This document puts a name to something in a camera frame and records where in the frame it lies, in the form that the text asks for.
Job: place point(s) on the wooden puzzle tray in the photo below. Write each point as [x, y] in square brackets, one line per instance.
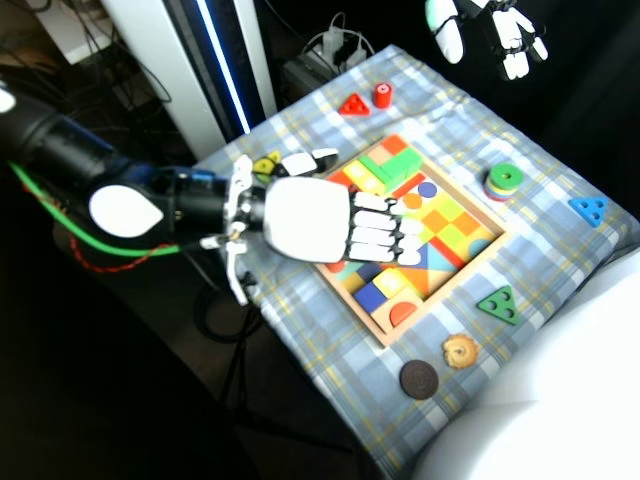
[450, 220]

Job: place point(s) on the white power strip with plugs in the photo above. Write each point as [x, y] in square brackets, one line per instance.
[332, 45]

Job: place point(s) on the blue wooden cube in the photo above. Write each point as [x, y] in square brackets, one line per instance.
[371, 299]

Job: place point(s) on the green cylinder with white line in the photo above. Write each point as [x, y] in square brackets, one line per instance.
[345, 274]

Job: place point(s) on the white column with blue light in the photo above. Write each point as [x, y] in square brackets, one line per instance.
[165, 60]

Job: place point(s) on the green triangle with holes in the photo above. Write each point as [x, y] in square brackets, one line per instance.
[500, 305]

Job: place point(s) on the red cylinder with x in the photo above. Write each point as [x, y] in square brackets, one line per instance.
[335, 265]

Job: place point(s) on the white robot body shell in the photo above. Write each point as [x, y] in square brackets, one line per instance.
[550, 400]

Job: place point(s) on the red triangle with holes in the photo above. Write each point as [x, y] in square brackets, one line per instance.
[355, 106]

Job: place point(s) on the white box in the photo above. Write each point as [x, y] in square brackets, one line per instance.
[75, 35]

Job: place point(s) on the dark grey box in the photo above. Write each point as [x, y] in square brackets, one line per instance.
[305, 75]

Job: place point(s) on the red wooden cube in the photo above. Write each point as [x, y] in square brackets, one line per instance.
[396, 144]
[339, 179]

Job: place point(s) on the yellow triangle with holes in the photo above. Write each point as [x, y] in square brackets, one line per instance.
[260, 164]

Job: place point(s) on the natural wooden cube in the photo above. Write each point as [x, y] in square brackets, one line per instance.
[382, 154]

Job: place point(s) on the blue triangle with holes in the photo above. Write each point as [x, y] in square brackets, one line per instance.
[589, 208]

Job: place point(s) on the chocolate toy cookie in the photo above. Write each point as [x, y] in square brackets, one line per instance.
[419, 380]

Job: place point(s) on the red cylinder with Q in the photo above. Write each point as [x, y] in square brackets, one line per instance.
[382, 99]

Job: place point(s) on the green wooden cube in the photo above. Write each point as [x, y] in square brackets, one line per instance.
[411, 159]
[395, 172]

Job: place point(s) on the blue plaid cloth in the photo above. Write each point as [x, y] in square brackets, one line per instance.
[350, 390]

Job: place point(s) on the tan toy cookie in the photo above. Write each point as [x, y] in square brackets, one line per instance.
[467, 357]

